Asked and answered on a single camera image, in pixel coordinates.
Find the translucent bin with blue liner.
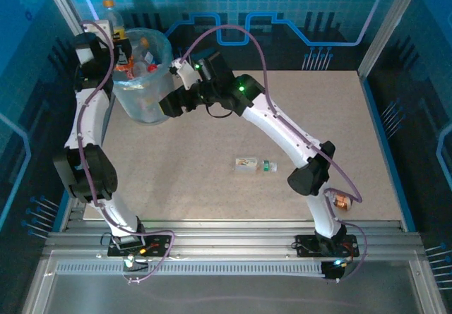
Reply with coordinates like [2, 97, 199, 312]
[112, 27, 174, 127]

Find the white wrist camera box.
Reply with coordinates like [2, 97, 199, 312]
[169, 58, 199, 90]
[83, 19, 111, 43]

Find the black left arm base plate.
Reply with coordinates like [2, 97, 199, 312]
[107, 232, 174, 258]

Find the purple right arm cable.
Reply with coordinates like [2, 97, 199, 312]
[174, 24, 368, 284]

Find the black controller box with LED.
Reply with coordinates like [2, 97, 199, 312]
[320, 259, 346, 282]

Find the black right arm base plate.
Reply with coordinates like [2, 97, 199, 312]
[295, 234, 360, 258]

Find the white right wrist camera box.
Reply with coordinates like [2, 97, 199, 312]
[169, 58, 199, 90]

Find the slotted grey cable duct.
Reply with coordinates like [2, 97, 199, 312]
[54, 261, 328, 277]

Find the aluminium frame post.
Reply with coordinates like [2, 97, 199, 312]
[356, 0, 427, 82]
[38, 0, 107, 82]

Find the small bottle white label green neck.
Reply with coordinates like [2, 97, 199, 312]
[234, 155, 278, 174]

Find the aluminium front frame rail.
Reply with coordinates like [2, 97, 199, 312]
[44, 219, 424, 255]

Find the bottle with copper brown label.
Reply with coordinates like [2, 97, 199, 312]
[326, 191, 355, 212]

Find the orange juice bottle orange cap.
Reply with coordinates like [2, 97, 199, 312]
[102, 0, 133, 75]

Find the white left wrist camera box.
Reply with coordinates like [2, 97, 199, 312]
[83, 19, 111, 43]

